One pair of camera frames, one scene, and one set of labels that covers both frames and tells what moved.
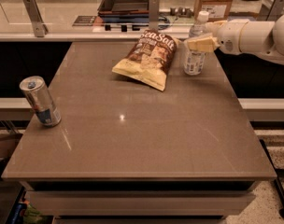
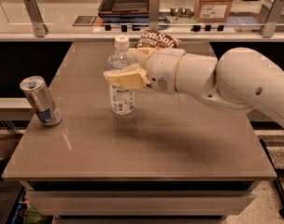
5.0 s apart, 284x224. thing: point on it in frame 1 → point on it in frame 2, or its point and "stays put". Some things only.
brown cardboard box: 216,0 stays put
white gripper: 228,35 → 162,69
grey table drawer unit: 143,202 stays put
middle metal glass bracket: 153,12 stays put
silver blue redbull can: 37,94 stays put
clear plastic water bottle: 194,62 → 121,99
